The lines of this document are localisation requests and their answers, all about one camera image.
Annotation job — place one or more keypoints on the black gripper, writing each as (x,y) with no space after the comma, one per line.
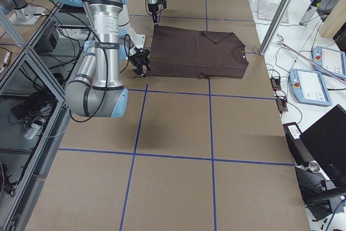
(152,7)
(139,59)

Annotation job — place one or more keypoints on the brown t-shirt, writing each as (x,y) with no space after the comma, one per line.
(177,52)

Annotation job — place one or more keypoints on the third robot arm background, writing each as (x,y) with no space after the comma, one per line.
(24,13)

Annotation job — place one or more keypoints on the plastic bagged cardboard sheet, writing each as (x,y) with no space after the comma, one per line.
(266,9)

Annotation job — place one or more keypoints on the orange black connector hub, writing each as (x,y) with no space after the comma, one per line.
(282,104)
(276,83)

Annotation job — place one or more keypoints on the silver reacher grabber tool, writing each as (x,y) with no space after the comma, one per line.
(281,42)

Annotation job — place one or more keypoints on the near blue teach pendant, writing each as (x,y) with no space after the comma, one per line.
(309,87)

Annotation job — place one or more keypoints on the blue teach pendant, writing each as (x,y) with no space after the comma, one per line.
(330,59)
(309,87)

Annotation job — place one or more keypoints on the black box white label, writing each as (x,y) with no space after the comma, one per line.
(299,152)

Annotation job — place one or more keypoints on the far blue teach pendant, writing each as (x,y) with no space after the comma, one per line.
(330,59)

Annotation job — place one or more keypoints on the black monitor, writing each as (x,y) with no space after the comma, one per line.
(325,141)

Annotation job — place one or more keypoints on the silver metal cup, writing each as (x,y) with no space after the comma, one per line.
(311,167)

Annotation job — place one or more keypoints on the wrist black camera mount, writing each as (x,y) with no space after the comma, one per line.
(162,4)

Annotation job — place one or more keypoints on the white pedestal column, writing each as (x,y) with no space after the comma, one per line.
(126,28)

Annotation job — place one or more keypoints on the aluminium frame post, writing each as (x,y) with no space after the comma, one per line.
(274,25)

